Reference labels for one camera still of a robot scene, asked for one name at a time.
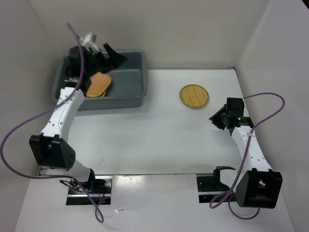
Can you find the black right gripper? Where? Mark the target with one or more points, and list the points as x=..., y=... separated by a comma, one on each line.
x=215, y=118

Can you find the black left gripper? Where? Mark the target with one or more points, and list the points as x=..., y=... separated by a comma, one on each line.
x=116, y=60

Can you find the rounded tan woven tray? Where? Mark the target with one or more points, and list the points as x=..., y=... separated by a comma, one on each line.
x=99, y=83

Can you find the round orange woven tray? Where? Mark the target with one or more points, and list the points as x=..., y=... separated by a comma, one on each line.
x=95, y=95

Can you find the round yellow-green woven tray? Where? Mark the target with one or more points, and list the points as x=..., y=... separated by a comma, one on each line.
x=194, y=96

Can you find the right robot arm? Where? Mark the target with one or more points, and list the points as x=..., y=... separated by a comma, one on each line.
x=255, y=184

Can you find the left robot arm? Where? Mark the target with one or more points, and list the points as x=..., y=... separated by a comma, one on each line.
x=51, y=148

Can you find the grey plastic bin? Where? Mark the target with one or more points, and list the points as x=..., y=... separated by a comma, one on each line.
x=128, y=86

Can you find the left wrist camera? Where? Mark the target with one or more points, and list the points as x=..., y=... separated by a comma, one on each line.
x=89, y=42

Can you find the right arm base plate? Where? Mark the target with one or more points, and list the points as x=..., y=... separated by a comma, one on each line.
x=207, y=188

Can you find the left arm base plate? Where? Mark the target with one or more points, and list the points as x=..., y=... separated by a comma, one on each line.
x=100, y=194

